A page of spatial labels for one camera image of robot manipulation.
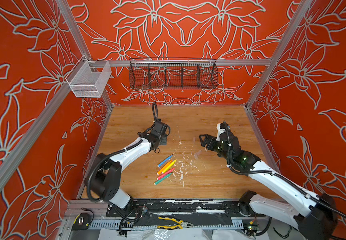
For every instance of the green highlighter pen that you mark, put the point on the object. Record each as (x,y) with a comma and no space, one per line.
(162,179)

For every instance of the black wire basket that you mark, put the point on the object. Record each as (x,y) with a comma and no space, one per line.
(173,74)

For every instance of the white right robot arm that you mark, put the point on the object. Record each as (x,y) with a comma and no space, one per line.
(314,216)

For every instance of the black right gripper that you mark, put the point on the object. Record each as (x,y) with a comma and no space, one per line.
(212,139)

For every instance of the orange highlighter pen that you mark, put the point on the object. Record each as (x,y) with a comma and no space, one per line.
(164,167)

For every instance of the grey cable duct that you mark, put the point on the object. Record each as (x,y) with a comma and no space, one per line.
(114,224)

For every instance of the white mesh basket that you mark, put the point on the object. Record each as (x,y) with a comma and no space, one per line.
(88,79)

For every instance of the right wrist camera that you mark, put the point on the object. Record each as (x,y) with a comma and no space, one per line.
(221,132)

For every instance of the yellow handled pliers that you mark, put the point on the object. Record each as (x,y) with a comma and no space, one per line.
(173,222)

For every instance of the blue highlighter pen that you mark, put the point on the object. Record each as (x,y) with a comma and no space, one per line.
(161,164)

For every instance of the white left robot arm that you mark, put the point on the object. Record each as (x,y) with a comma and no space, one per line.
(103,180)

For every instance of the pink highlighter pen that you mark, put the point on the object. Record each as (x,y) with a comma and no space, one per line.
(165,174)

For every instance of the yellow highlighter pen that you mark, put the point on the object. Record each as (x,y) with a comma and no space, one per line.
(168,167)

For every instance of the left tape measure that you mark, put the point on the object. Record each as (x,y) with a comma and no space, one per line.
(82,222)

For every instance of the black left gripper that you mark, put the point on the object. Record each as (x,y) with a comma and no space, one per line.
(164,140)

